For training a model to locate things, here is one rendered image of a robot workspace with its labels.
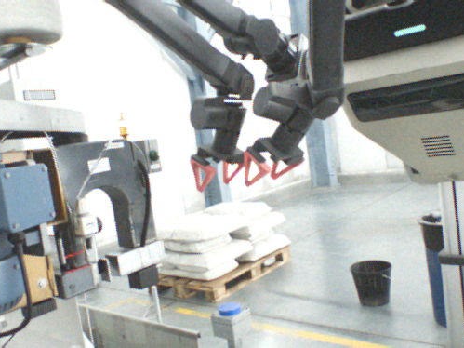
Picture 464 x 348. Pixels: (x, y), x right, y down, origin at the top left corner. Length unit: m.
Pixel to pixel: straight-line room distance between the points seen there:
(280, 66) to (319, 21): 0.37
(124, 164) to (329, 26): 0.62
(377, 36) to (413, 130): 0.22
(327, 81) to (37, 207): 0.51
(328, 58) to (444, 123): 0.35
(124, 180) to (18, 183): 0.46
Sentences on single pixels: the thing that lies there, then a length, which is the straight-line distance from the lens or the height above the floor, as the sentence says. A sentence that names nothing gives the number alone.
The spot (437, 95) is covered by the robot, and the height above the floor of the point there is 1.33.
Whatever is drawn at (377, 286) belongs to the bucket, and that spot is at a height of 0.15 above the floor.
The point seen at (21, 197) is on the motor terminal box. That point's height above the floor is 1.26.
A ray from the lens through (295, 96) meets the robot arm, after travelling 0.86.
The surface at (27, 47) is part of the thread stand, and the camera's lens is 0.89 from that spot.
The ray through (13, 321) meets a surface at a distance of 1.69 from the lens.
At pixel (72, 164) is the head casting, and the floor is 1.29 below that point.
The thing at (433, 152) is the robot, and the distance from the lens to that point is 1.11.
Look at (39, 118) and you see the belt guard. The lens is 0.93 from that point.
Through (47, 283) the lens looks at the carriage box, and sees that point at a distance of 1.06.
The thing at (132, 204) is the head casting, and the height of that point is 1.18.
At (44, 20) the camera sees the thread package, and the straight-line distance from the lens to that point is 0.87.
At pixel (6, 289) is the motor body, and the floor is 1.12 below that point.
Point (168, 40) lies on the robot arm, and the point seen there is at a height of 1.50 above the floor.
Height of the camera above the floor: 1.30
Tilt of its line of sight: 4 degrees down
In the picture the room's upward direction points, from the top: 8 degrees counter-clockwise
